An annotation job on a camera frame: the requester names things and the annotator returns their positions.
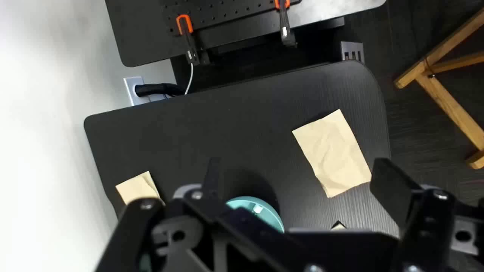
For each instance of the orange black clamp near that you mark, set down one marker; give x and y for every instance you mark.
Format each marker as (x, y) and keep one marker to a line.
(187, 32)

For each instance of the teal bowl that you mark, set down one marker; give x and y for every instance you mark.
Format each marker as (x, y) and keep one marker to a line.
(261, 209)

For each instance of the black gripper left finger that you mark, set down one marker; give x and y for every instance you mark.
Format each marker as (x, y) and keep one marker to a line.
(211, 183)

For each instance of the beige napkin back left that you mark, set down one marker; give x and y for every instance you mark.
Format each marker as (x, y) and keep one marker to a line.
(137, 188)

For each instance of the orange black clamp far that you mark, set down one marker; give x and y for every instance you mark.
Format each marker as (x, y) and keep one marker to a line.
(282, 6)

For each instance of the wooden stool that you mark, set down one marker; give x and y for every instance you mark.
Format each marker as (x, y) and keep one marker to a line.
(432, 64)

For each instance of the beige napkin front right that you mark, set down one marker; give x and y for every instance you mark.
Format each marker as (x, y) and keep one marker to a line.
(334, 153)

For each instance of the white wall outlet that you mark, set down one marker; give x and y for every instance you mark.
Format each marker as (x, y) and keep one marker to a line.
(136, 100)

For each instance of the orange black clamp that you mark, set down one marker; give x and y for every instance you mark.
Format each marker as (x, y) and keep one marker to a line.
(282, 6)
(187, 32)

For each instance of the beige napkin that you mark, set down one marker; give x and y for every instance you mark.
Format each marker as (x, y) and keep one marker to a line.
(137, 188)
(334, 153)

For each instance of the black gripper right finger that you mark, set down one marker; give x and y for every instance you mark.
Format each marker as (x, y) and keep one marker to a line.
(397, 192)

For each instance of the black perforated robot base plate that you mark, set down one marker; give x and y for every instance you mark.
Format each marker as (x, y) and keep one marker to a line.
(143, 37)

